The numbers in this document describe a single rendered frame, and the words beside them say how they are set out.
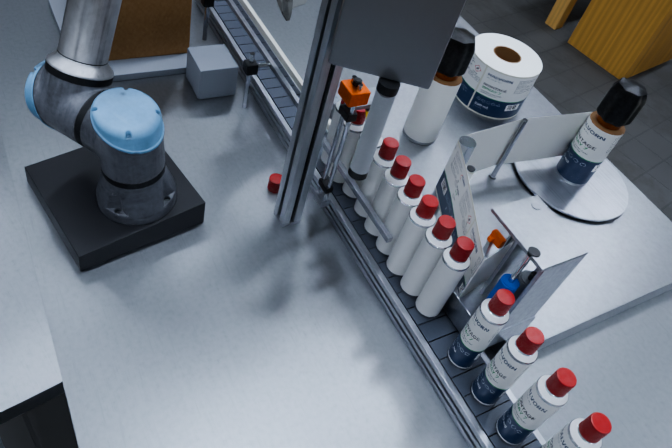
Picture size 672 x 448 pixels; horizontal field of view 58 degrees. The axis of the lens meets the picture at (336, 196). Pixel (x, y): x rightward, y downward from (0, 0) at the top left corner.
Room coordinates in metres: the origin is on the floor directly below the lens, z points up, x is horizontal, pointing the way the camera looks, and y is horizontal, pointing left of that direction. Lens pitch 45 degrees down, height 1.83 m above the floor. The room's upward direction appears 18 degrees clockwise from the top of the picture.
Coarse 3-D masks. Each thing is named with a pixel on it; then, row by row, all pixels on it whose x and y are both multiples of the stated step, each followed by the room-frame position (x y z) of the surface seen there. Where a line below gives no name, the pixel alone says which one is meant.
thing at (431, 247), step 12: (444, 216) 0.78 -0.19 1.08; (432, 228) 0.78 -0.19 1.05; (444, 228) 0.76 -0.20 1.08; (432, 240) 0.76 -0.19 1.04; (444, 240) 0.76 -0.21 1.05; (420, 252) 0.76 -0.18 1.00; (432, 252) 0.75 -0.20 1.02; (420, 264) 0.75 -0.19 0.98; (432, 264) 0.75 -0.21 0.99; (408, 276) 0.76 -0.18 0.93; (420, 276) 0.75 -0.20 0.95; (408, 288) 0.75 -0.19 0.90; (420, 288) 0.75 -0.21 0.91
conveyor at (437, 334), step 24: (240, 24) 1.48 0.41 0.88; (240, 48) 1.37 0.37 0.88; (264, 72) 1.30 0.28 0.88; (288, 96) 1.24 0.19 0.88; (288, 120) 1.15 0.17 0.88; (336, 192) 0.96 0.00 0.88; (384, 264) 0.81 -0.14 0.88; (408, 312) 0.71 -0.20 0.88; (432, 336) 0.67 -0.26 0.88; (456, 336) 0.69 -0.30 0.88; (480, 360) 0.66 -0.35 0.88; (456, 384) 0.59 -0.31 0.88; (480, 408) 0.56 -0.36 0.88; (504, 408) 0.58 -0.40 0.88
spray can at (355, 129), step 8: (360, 112) 1.00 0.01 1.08; (360, 120) 1.00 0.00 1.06; (352, 128) 0.99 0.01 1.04; (360, 128) 1.00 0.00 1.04; (352, 136) 0.99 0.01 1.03; (352, 144) 0.99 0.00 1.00; (336, 152) 0.99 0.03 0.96; (344, 152) 0.99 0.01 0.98; (352, 152) 0.99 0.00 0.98; (344, 160) 0.99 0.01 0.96; (328, 176) 1.00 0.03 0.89; (336, 176) 0.99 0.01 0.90
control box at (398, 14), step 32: (352, 0) 0.82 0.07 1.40; (384, 0) 0.83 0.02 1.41; (416, 0) 0.83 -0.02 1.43; (448, 0) 0.84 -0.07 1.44; (352, 32) 0.82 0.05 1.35; (384, 32) 0.83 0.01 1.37; (416, 32) 0.83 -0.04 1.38; (448, 32) 0.84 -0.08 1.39; (352, 64) 0.83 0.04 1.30; (384, 64) 0.83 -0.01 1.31; (416, 64) 0.84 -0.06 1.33
